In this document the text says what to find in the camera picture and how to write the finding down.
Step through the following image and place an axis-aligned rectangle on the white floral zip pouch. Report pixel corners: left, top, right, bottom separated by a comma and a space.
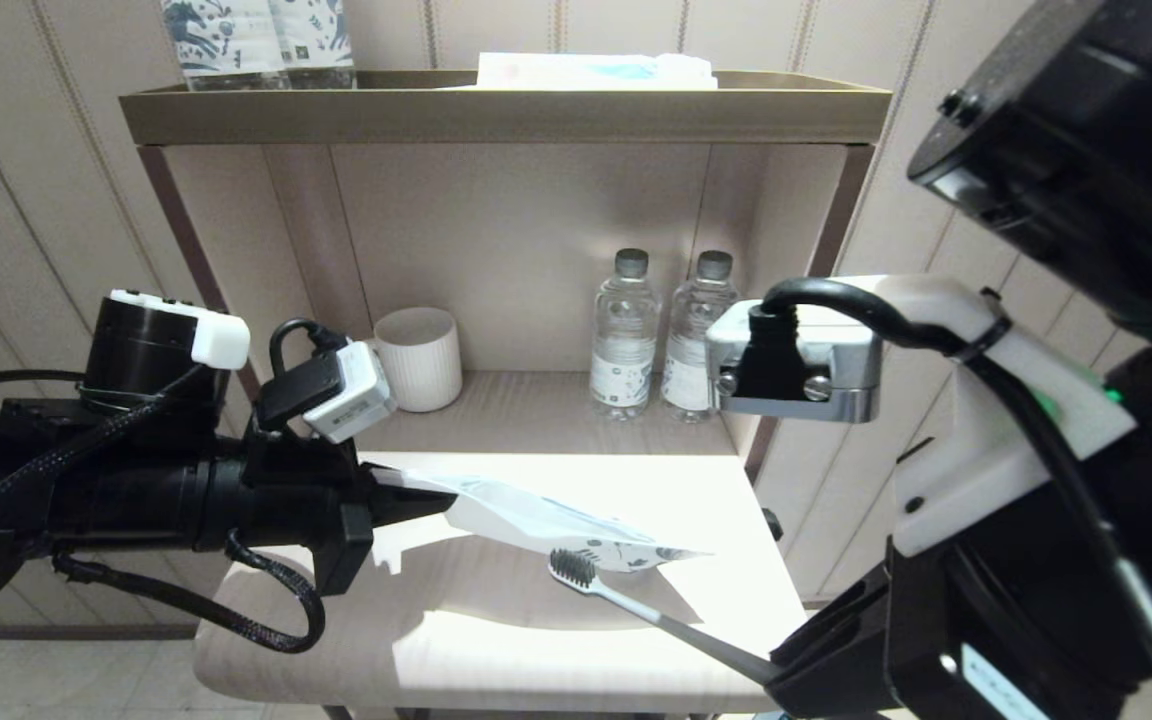
376, 465, 712, 573

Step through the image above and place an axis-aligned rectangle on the grey toothbrush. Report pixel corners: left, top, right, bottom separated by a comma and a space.
548, 548, 787, 686

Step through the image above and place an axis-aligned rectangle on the white ribbed mug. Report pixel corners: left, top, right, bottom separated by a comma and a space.
374, 307, 463, 413

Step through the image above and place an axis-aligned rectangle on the clear plastic water bottle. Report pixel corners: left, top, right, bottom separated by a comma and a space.
661, 250, 745, 421
589, 248, 659, 421

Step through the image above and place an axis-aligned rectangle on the beige wooden shelf cabinet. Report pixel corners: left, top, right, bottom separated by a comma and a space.
116, 68, 892, 720

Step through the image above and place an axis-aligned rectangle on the white blue patterned pouch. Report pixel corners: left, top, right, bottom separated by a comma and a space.
161, 0, 289, 93
269, 0, 357, 91

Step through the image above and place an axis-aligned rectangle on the white blue tissue pack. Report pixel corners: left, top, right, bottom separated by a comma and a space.
441, 52, 719, 91

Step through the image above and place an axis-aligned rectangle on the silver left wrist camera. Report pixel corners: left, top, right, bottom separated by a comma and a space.
256, 340, 399, 446

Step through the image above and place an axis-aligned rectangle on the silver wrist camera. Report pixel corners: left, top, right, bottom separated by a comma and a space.
256, 340, 399, 446
706, 300, 884, 425

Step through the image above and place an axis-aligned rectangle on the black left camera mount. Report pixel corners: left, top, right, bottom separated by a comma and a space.
241, 420, 357, 471

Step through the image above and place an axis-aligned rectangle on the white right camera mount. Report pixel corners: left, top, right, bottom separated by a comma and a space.
836, 275, 1137, 561

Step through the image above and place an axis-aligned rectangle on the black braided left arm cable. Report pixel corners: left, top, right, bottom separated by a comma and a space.
0, 370, 327, 656

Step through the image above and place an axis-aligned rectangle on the black left camera cable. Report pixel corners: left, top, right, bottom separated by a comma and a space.
269, 318, 349, 386

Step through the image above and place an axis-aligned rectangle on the black camera cable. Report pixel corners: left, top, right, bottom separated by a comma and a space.
761, 277, 1152, 720
269, 318, 349, 386

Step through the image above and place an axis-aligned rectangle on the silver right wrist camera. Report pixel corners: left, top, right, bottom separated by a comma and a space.
706, 300, 884, 425

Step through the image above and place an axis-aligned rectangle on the black right camera cable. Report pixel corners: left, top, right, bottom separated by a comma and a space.
761, 277, 1152, 720

